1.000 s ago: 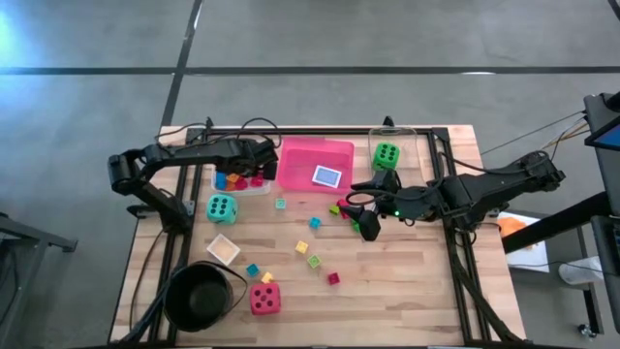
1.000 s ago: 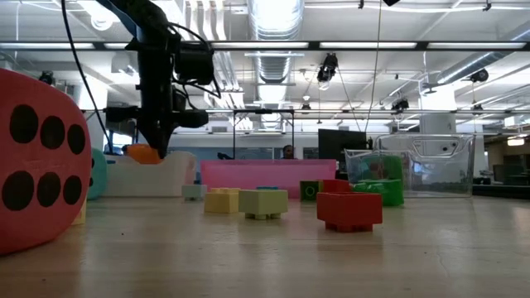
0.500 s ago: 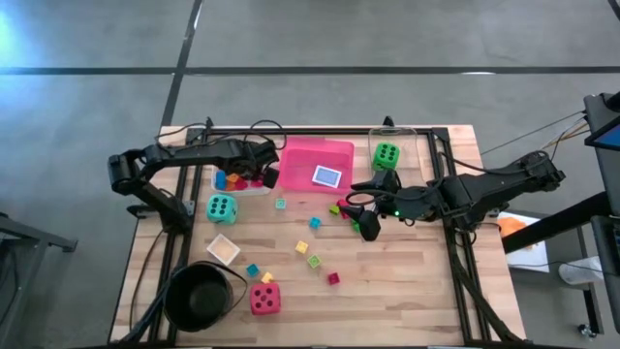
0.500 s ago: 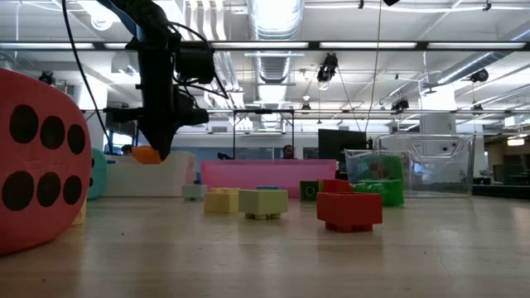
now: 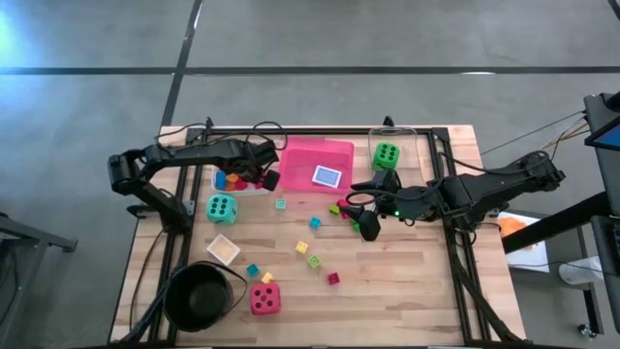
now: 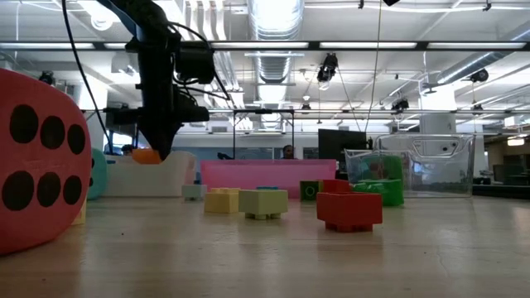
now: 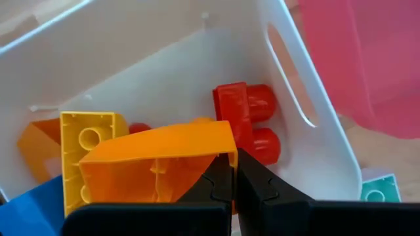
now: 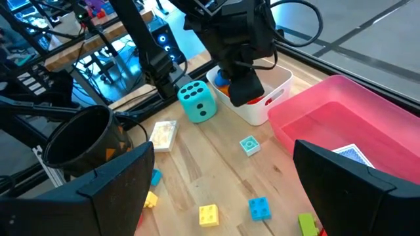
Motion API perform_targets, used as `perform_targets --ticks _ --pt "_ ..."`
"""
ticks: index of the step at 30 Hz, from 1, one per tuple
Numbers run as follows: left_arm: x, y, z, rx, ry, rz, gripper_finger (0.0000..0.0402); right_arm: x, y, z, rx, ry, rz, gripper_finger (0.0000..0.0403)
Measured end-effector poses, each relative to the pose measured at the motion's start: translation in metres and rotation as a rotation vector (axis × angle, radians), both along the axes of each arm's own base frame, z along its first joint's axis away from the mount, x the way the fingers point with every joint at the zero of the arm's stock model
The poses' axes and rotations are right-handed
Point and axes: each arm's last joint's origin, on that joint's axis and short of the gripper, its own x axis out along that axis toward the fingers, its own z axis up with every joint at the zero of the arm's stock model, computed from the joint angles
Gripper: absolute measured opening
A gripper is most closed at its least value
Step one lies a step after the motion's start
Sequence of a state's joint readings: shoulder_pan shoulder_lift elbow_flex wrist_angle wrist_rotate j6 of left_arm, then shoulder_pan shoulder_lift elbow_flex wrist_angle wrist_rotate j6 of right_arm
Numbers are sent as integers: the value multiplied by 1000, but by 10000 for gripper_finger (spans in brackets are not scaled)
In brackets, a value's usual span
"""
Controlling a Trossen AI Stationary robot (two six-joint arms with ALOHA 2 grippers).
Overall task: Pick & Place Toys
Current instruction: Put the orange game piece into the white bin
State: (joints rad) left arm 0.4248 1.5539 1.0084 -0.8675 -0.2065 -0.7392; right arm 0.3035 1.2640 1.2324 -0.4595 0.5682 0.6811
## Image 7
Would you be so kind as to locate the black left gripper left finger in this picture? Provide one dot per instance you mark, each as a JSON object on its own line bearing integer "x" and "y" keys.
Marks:
{"x": 197, "y": 216}

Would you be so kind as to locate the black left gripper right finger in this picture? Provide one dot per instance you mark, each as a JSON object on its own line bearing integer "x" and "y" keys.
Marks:
{"x": 279, "y": 216}

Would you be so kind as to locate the large orange sloped block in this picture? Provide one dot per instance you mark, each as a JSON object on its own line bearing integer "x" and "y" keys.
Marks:
{"x": 147, "y": 154}

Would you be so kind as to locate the small teal square block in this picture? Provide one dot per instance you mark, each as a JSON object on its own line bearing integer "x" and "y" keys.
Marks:
{"x": 380, "y": 188}

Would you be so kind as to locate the red block with round studs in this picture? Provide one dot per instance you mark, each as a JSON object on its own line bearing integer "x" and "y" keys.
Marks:
{"x": 233, "y": 105}

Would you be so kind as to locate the yellow arched block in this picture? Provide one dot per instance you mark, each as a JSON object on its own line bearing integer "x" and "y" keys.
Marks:
{"x": 72, "y": 147}

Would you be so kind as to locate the large blue toy block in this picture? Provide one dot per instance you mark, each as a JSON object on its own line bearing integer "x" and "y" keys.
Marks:
{"x": 29, "y": 209}

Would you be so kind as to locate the orange toy block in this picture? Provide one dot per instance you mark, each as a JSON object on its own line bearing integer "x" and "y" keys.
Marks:
{"x": 36, "y": 147}

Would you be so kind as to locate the white plastic bin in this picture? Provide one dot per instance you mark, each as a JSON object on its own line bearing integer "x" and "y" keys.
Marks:
{"x": 164, "y": 65}

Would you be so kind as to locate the pink plastic bin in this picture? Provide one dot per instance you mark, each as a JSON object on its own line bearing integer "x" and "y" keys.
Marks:
{"x": 377, "y": 65}

